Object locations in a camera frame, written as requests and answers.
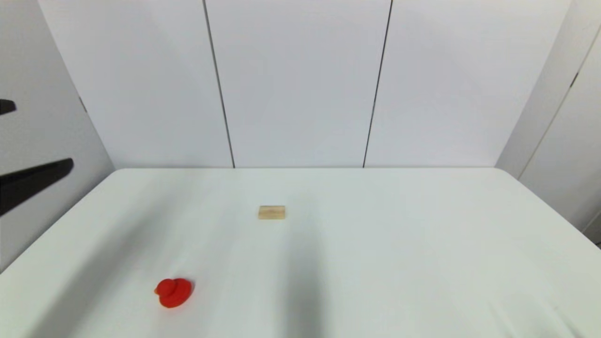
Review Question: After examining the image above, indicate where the red rubber duck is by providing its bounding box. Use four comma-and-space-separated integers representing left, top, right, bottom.
154, 278, 194, 308

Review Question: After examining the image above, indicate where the small wooden block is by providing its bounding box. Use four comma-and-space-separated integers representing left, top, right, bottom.
258, 205, 286, 220

